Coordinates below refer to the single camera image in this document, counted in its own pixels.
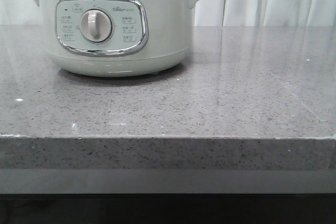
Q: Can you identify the pale green electric cooking pot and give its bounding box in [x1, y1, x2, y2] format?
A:
[34, 0, 200, 77]

